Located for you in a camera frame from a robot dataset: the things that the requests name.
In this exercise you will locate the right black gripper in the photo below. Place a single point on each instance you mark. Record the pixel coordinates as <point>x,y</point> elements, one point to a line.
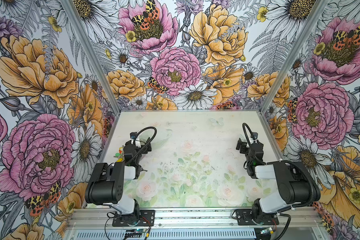
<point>251,167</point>

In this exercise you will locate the right aluminium corner post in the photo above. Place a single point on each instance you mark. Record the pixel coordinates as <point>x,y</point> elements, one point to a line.
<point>301,38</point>

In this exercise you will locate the left aluminium corner post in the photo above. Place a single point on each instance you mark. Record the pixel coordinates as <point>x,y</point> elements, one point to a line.
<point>83,37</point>

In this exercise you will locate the aluminium front rail frame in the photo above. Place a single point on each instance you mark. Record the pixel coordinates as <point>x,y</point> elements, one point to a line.
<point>197,224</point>

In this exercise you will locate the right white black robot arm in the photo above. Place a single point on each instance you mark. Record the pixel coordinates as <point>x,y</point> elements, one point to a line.
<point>295,185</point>

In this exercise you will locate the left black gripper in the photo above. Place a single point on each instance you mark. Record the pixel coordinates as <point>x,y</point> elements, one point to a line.
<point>135,162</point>

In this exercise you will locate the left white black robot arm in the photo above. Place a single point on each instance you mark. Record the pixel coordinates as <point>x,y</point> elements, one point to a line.
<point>106,185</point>

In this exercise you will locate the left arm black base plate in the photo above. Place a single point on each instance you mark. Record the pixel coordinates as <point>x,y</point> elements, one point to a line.
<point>145,218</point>

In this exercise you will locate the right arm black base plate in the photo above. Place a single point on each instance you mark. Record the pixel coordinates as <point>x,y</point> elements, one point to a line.
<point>246,217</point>

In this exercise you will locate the aluminium corner post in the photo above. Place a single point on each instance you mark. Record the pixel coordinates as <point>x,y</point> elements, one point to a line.
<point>301,38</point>
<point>83,37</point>

